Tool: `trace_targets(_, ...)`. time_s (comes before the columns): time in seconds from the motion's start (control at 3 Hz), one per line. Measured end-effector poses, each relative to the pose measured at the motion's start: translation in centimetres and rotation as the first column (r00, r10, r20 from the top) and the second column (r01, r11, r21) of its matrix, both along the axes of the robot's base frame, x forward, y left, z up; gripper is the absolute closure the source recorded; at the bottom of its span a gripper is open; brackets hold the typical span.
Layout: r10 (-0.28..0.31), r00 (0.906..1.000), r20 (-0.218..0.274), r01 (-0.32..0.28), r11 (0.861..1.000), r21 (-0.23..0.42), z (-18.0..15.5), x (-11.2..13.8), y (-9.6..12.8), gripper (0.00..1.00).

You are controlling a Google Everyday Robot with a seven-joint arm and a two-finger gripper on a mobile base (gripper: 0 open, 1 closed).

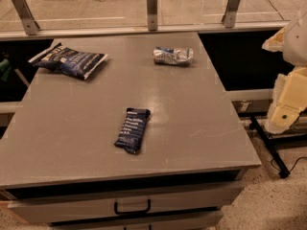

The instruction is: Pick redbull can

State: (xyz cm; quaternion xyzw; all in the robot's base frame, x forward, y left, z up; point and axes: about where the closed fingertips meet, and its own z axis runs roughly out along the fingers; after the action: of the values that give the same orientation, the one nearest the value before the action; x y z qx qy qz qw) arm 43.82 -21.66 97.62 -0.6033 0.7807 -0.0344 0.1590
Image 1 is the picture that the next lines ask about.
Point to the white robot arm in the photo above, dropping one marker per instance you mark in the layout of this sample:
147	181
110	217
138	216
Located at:
289	95

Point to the grey lower drawer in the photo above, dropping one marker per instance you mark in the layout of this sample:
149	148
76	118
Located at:
184	220

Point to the grey upper drawer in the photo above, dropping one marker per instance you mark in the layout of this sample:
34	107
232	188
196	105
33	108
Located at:
100	205

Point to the crushed silver blue can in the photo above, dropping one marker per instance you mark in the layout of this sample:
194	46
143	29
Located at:
172	56

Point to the right metal railing bracket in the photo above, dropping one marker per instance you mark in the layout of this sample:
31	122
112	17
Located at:
229	18

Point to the black metal stand leg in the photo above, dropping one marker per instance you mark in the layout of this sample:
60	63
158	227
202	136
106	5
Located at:
283	170

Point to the black drawer handle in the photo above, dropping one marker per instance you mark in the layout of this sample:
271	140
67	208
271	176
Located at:
132	208

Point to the dark blue chip bag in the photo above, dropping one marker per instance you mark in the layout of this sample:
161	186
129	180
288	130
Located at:
69	62

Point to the grey metal railing beam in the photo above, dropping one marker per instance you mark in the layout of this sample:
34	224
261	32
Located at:
198	28

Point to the left metal railing bracket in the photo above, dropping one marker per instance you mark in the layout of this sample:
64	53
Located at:
29	24

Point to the grey drawer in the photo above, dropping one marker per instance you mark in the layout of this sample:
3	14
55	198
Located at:
184	220
100	205

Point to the metal railing bracket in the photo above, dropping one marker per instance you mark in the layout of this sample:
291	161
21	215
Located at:
152	15
29	24
229	18

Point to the middle metal railing bracket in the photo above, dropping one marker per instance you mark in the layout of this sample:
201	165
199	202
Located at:
152	15

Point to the dark blue snack bar wrapper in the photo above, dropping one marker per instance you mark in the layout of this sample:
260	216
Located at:
131	134

